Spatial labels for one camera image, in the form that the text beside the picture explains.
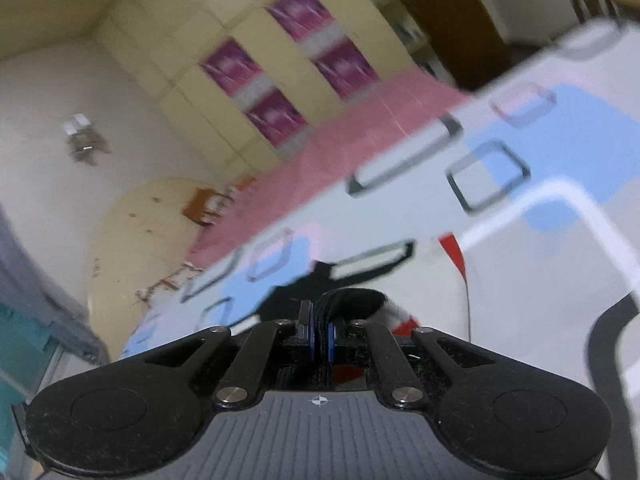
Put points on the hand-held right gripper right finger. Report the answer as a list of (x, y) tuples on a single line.
[(330, 342)]

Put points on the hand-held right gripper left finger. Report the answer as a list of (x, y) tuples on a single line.
[(310, 335)]

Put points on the striped knit sweater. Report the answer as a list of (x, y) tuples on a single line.
[(360, 305)]

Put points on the orange patterned pillow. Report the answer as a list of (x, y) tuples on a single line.
[(200, 205)]

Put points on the pink bed sheet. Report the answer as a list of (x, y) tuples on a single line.
[(350, 150)]

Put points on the grey curtain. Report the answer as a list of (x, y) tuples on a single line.
[(30, 280)]

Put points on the teal window pane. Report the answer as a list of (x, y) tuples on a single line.
[(25, 370)]

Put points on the patterned bed sheet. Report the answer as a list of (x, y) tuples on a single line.
[(550, 135)]

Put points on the cream wardrobe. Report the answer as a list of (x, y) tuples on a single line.
[(165, 70)]

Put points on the corner shelf unit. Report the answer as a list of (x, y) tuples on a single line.
[(400, 20)]

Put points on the brown wooden door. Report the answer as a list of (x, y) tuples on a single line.
[(450, 10)]

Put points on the magenta wall poster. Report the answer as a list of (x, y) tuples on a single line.
[(231, 67), (300, 12), (345, 70), (276, 117)]

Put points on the metal wall lamp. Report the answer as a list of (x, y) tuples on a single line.
[(85, 140)]

